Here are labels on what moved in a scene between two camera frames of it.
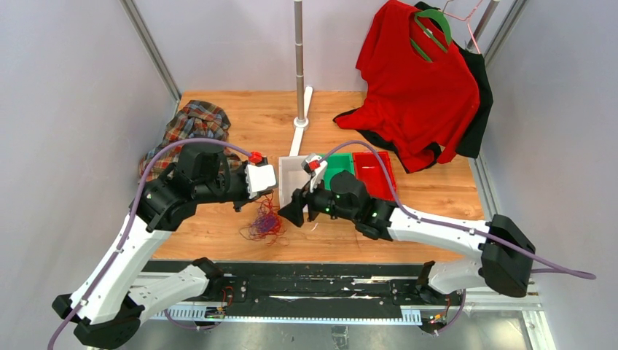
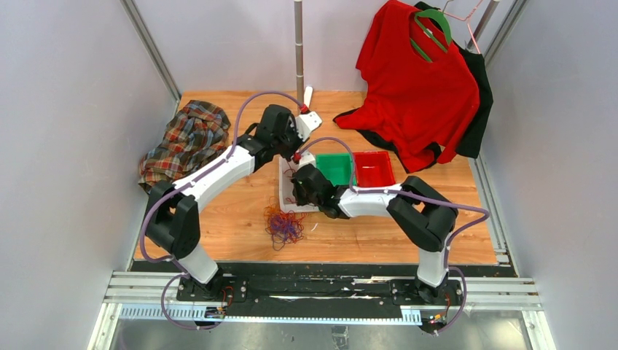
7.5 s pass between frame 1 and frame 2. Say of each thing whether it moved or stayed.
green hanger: stayed
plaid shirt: stayed
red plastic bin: stayed
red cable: moved
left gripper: moved
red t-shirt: stayed
